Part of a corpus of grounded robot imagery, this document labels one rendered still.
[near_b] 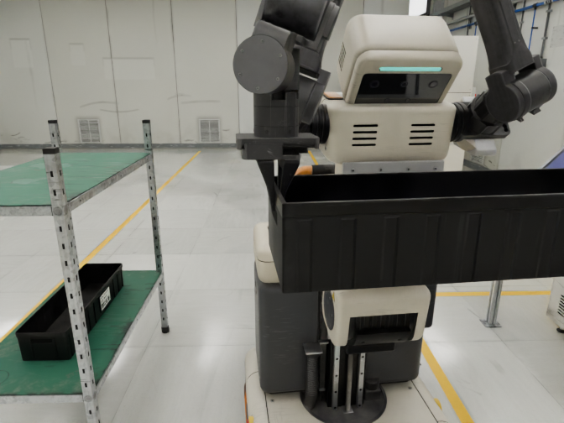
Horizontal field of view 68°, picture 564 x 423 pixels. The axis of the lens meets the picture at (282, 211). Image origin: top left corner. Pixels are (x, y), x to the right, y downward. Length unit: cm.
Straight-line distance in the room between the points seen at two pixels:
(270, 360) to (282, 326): 12
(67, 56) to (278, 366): 855
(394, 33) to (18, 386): 146
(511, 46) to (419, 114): 20
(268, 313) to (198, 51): 774
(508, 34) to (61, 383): 152
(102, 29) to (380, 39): 852
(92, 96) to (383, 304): 863
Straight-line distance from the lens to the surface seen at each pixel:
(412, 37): 89
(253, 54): 45
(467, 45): 496
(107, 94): 920
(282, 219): 48
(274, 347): 136
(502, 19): 93
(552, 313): 268
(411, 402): 154
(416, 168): 93
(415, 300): 103
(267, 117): 52
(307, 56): 78
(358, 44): 86
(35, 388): 161
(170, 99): 886
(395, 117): 91
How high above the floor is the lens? 126
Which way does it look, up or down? 17 degrees down
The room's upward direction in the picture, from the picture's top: straight up
